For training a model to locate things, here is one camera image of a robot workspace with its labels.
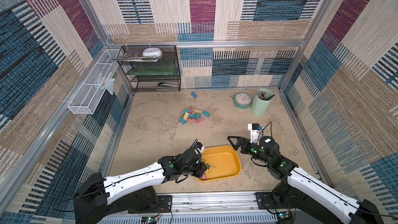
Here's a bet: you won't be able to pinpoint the yellow plastic storage tray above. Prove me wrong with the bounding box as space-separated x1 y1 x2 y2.
197 146 241 182

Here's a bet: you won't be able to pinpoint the teal binder clip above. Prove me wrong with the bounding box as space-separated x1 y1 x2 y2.
202 110 210 117
174 117 186 128

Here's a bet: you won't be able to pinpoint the pale yellow binder clip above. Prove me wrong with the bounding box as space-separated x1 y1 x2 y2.
183 112 190 120

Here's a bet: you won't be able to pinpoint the blue binder clip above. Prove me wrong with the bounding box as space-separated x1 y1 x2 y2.
191 91 198 99

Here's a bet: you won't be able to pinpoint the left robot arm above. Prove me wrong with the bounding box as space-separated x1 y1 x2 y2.
73 142 207 224

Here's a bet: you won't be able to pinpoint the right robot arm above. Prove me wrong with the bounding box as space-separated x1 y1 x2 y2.
227 136 383 224

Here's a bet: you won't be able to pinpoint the mint green pen cup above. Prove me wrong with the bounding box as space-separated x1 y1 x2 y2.
250 88 274 116

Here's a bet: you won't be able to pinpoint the mint green alarm clock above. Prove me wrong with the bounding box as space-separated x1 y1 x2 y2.
233 92 252 109

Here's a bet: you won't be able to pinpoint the pens in cup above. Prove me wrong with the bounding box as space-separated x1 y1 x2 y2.
257 90 275 101

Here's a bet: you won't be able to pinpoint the black mesh desk shelf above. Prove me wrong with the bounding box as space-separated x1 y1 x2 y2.
116 45 181 93

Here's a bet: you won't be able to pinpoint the white round tape dispenser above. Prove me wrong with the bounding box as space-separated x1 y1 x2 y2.
143 47 163 59

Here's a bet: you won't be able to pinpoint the magazines on shelf top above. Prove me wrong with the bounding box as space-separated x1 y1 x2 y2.
112 52 163 62

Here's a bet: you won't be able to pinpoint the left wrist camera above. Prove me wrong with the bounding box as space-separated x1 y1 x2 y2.
194 142 205 153

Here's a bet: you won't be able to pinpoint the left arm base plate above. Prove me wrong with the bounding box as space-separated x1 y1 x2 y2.
145 195 173 213

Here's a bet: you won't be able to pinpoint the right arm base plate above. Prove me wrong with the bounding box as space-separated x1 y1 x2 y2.
255 191 299 210

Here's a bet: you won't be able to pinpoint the white wire wall basket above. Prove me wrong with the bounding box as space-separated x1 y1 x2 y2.
68 49 119 115

